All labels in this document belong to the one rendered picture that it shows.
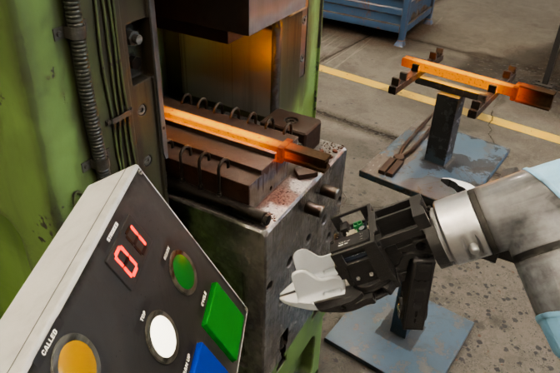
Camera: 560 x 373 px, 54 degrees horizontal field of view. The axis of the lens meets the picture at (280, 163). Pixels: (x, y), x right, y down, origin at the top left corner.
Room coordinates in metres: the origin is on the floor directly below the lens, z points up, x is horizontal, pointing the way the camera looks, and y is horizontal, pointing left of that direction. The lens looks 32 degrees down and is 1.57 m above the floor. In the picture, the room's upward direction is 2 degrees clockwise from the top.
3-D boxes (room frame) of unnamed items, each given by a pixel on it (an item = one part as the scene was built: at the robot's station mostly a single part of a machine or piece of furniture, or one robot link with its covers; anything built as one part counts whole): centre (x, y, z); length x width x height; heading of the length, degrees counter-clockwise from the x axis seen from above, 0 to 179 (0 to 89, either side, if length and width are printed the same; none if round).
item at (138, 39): (0.84, 0.24, 1.24); 0.03 x 0.03 x 0.07; 62
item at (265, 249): (1.09, 0.18, 0.69); 0.56 x 0.38 x 0.45; 62
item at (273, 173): (1.04, 0.19, 0.96); 0.42 x 0.20 x 0.09; 62
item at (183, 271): (0.50, 0.11, 1.09); 0.05 x 0.03 x 0.04; 152
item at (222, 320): (0.50, 0.07, 1.01); 0.07 x 0.05 x 0.07; 177
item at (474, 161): (1.37, -0.46, 0.74); 0.40 x 0.30 x 0.02; 145
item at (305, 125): (1.12, -0.02, 0.95); 0.12 x 0.08 x 0.06; 62
